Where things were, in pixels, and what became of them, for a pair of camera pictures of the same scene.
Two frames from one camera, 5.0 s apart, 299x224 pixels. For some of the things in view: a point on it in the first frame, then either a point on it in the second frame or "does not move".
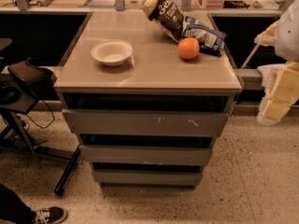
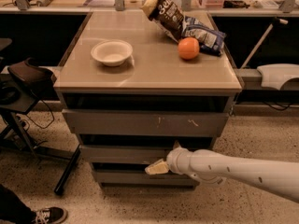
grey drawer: (147, 154) does not move
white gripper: (288, 35) to (175, 162)
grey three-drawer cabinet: (149, 123) does not move
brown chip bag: (160, 8) does not move
